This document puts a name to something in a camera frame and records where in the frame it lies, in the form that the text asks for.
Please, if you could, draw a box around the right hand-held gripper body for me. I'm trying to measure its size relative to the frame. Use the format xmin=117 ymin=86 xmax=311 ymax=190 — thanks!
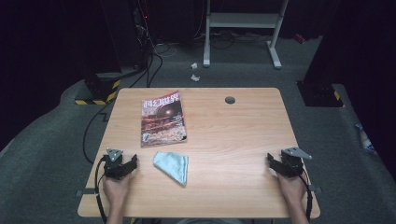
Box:
xmin=281 ymin=147 xmax=313 ymax=178

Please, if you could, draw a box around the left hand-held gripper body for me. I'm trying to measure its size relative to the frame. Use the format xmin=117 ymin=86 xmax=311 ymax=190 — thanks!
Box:
xmin=103 ymin=148 xmax=129 ymax=180

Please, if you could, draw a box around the light blue cloth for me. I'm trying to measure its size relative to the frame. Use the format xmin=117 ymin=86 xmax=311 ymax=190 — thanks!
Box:
xmin=152 ymin=150 xmax=190 ymax=187

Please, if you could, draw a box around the glossy magazine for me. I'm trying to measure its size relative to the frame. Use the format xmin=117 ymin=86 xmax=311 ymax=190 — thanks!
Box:
xmin=139 ymin=90 xmax=189 ymax=148

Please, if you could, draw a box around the person's left hand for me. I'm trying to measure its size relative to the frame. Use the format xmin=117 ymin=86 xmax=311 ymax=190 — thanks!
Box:
xmin=102 ymin=172 xmax=135 ymax=203

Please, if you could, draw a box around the person's right hand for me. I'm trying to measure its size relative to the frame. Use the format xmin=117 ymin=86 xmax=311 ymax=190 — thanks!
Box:
xmin=276 ymin=173 xmax=308 ymax=205

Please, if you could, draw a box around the black yellow striped stand base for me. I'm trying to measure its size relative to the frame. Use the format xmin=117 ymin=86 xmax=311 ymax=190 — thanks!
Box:
xmin=74 ymin=73 xmax=121 ymax=106
xmin=296 ymin=80 xmax=346 ymax=108

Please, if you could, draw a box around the plastic packet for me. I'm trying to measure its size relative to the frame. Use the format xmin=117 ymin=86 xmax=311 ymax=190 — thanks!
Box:
xmin=354 ymin=123 xmax=379 ymax=155

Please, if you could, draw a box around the person's grey clothing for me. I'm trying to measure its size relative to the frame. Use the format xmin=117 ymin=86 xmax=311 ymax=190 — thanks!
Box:
xmin=176 ymin=217 xmax=244 ymax=224

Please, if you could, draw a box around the dark equipment rack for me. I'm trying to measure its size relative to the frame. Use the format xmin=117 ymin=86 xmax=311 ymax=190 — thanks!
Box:
xmin=132 ymin=0 xmax=157 ymax=71

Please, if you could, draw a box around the black curtain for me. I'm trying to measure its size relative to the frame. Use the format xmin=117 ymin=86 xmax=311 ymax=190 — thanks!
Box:
xmin=303 ymin=0 xmax=396 ymax=175
xmin=0 ymin=0 xmax=122 ymax=153

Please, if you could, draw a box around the white metal stand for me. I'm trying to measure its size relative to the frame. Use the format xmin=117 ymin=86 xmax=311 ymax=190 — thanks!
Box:
xmin=203 ymin=0 xmax=289 ymax=70

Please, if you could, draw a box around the left hand-held gripper black cable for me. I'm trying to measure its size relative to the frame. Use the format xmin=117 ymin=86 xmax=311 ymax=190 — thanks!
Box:
xmin=93 ymin=157 xmax=108 ymax=224

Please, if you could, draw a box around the hand-held gripper black cable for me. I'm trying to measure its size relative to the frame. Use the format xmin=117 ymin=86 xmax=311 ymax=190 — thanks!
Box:
xmin=93 ymin=157 xmax=108 ymax=224
xmin=298 ymin=174 xmax=314 ymax=222

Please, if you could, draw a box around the right hand-held gripper black cable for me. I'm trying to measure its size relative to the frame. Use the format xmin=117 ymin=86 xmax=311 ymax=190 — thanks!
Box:
xmin=298 ymin=174 xmax=314 ymax=222

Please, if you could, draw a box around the black floor cable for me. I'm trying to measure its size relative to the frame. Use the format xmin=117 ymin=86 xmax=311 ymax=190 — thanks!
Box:
xmin=129 ymin=52 xmax=164 ymax=89
xmin=82 ymin=99 xmax=116 ymax=165

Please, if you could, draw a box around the tangle of floor cables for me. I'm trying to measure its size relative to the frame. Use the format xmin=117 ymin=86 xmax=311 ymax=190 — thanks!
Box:
xmin=209 ymin=29 xmax=272 ymax=50

